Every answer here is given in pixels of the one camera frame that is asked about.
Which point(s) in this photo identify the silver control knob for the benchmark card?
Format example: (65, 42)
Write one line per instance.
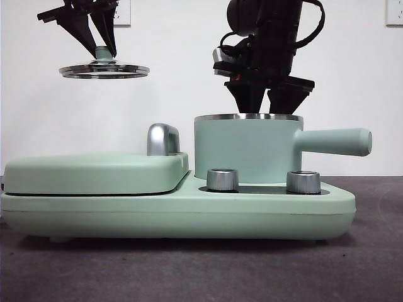
(222, 181)
(302, 182)

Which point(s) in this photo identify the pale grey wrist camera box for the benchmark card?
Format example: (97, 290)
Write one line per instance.
(220, 58)

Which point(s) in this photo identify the glass pot lid green knob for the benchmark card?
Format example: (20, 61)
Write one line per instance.
(102, 65)

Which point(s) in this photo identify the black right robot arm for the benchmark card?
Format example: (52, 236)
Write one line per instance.
(277, 31)

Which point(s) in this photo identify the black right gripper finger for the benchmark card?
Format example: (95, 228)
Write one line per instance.
(285, 100)
(248, 97)

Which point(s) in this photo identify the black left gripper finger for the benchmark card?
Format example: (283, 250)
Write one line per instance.
(78, 30)
(107, 28)

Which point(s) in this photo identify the mint green breakfast machine base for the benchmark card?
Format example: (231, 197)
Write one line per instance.
(189, 217)

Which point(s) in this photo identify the dark grey table mat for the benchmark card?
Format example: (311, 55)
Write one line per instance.
(126, 277)

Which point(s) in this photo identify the mint green grill cover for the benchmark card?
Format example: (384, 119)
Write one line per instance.
(94, 173)

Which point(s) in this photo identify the white wall socket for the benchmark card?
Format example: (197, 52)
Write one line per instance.
(395, 14)
(124, 15)

